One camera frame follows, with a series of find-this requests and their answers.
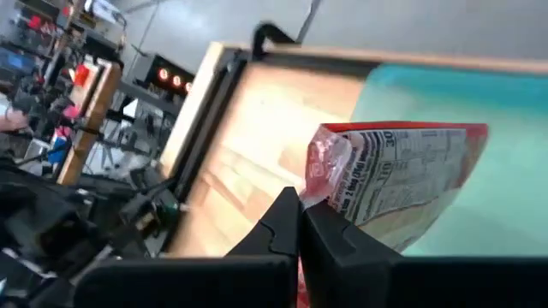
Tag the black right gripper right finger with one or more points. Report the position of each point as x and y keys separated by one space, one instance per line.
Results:
x=385 y=282

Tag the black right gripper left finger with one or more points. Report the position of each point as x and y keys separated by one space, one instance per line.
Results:
x=257 y=278

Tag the red snack packet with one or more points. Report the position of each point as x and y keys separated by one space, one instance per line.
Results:
x=406 y=171

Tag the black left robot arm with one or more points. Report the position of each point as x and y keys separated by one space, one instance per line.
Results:
x=43 y=222

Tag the teal mat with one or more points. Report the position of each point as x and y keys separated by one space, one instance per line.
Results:
x=492 y=98

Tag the black rack with red lights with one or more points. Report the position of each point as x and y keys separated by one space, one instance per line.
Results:
x=167 y=77

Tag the black clamp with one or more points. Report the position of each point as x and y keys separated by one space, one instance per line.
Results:
x=265 y=34

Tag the person's hand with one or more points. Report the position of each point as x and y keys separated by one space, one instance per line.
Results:
x=10 y=120

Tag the cluttered storage shelf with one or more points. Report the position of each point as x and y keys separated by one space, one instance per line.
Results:
x=30 y=43

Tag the black table frame rail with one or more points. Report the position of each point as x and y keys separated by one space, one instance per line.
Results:
x=214 y=115

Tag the wooden post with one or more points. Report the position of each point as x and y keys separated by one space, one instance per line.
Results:
x=92 y=115

